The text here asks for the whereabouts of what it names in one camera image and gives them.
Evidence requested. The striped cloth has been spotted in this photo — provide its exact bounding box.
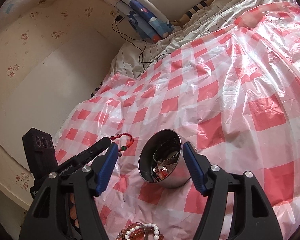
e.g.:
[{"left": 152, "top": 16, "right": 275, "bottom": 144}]
[{"left": 171, "top": 0, "right": 214, "bottom": 27}]

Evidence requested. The white quilted bedsheet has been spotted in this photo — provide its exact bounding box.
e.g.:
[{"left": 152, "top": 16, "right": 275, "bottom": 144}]
[{"left": 110, "top": 0, "right": 296, "bottom": 79}]

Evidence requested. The red bead green charm bracelet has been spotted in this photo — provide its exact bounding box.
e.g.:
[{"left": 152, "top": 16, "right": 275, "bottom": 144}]
[{"left": 109, "top": 132, "right": 135, "bottom": 158}]

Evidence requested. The person's left hand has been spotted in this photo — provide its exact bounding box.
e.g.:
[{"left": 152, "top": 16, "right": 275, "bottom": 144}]
[{"left": 69, "top": 193, "right": 79, "bottom": 229}]

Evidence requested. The black charging cable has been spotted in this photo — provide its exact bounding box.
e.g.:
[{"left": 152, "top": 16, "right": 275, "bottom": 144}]
[{"left": 111, "top": 15, "right": 171, "bottom": 71}]

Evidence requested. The white orange bead bracelet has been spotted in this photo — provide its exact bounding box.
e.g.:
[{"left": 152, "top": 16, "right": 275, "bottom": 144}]
[{"left": 116, "top": 222, "right": 165, "bottom": 240}]

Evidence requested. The round metal tin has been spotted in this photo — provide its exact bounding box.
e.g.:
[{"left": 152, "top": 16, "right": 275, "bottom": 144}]
[{"left": 138, "top": 129, "right": 190, "bottom": 189}]

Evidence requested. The blue cartoon pillow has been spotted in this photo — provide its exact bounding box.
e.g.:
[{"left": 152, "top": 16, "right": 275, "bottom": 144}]
[{"left": 116, "top": 0, "right": 174, "bottom": 43}]

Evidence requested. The red white checkered plastic sheet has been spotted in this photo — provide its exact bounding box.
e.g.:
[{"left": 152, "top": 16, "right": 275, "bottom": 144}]
[{"left": 56, "top": 2, "right": 300, "bottom": 239}]

